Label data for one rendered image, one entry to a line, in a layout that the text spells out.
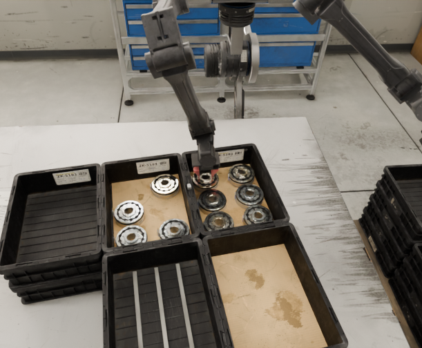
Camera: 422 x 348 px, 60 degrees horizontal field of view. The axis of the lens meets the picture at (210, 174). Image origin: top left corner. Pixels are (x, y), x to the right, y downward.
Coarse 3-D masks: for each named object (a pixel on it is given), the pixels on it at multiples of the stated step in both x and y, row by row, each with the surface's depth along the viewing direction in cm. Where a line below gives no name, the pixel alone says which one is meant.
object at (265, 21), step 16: (256, 16) 277; (272, 16) 278; (288, 16) 280; (256, 32) 288; (272, 32) 289; (288, 32) 290; (304, 32) 291; (272, 48) 298; (288, 48) 300; (304, 48) 301; (272, 64) 309; (288, 64) 310; (304, 64) 312
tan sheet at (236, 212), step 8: (224, 168) 148; (192, 176) 145; (224, 176) 145; (224, 184) 142; (256, 184) 142; (224, 192) 139; (232, 192) 139; (232, 200) 136; (264, 200) 136; (232, 208) 134; (240, 208) 134; (232, 216) 131; (240, 216) 131; (240, 224) 128
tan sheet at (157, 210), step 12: (132, 180) 142; (144, 180) 142; (120, 192) 138; (132, 192) 138; (144, 192) 138; (180, 192) 138; (144, 204) 134; (156, 204) 134; (168, 204) 134; (180, 204) 134; (156, 216) 130; (168, 216) 130; (180, 216) 130; (120, 228) 126; (144, 228) 126; (156, 228) 126
